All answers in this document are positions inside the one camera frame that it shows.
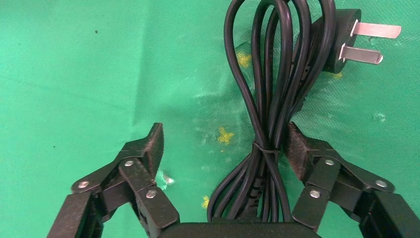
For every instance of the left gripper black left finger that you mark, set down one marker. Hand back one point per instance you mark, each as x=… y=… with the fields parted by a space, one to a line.
x=131 y=190

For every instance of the green table cloth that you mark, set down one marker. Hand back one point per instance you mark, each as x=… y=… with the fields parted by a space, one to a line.
x=82 y=82

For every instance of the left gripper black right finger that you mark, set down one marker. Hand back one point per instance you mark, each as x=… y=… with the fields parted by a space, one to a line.
x=328 y=177

